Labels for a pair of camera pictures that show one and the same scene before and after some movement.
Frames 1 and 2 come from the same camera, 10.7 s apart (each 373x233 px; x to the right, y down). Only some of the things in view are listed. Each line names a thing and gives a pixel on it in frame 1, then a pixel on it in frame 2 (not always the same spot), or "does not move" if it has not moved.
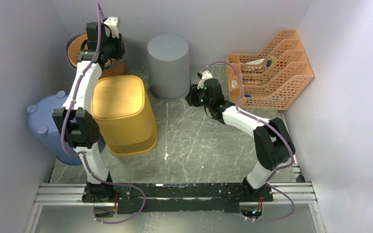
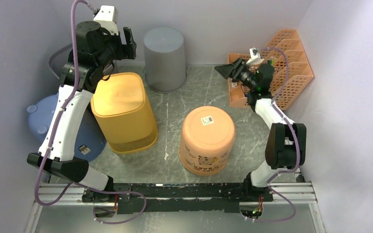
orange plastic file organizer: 271,79 does not move
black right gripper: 192,97 -> 231,71
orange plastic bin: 116,67 -> 207,136
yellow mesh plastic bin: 120,110 does not move
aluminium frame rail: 299,192 does not move
